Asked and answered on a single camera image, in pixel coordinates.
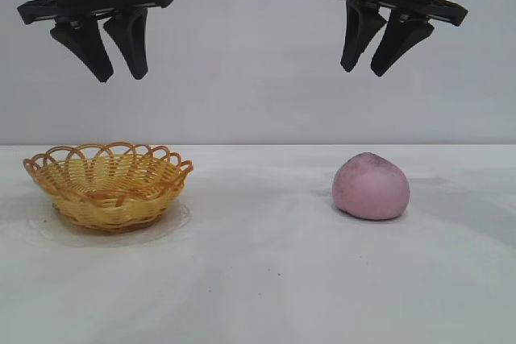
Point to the yellow woven wicker basket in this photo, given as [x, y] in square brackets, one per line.
[109, 203]

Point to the pink peach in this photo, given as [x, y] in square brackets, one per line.
[369, 189]

